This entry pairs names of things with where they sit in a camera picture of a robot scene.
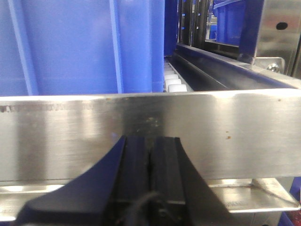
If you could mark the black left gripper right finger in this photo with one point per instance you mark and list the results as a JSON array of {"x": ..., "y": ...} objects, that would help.
[{"x": 187, "y": 198}]

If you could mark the black shelf guide rail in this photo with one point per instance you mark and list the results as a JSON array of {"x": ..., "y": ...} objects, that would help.
[{"x": 204, "y": 70}]

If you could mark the steel shelf upright post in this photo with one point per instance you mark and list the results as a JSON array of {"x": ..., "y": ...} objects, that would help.
[{"x": 279, "y": 40}]

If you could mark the large blue plastic crate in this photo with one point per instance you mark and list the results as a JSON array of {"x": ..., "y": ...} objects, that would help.
[{"x": 66, "y": 47}]

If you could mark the white conveyor rollers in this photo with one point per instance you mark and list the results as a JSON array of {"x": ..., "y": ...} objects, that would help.
[{"x": 173, "y": 82}]

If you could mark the blue crate in background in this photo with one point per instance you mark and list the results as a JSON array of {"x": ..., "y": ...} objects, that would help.
[{"x": 238, "y": 24}]

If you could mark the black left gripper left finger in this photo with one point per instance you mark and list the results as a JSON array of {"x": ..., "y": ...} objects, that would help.
[{"x": 99, "y": 195}]

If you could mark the stainless steel shelf rail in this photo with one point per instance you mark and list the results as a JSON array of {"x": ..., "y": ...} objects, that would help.
[{"x": 239, "y": 140}]

